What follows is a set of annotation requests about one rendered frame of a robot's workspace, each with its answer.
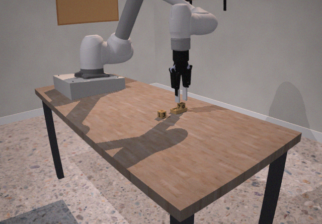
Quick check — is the tan wooden number cube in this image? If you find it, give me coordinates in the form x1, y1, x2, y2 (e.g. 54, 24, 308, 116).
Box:
177, 102, 185, 110
157, 110, 167, 119

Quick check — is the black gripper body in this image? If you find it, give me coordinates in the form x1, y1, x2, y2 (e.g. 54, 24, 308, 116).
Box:
173, 50, 189, 73

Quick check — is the orange rectangular tray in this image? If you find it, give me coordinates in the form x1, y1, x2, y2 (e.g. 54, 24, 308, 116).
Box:
170, 107, 187, 114

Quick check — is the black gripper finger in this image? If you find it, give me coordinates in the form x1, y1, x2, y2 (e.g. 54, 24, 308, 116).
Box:
169, 65, 183, 103
182, 65, 192, 101

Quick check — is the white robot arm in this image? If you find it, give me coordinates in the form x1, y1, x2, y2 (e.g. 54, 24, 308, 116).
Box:
74, 0, 218, 80

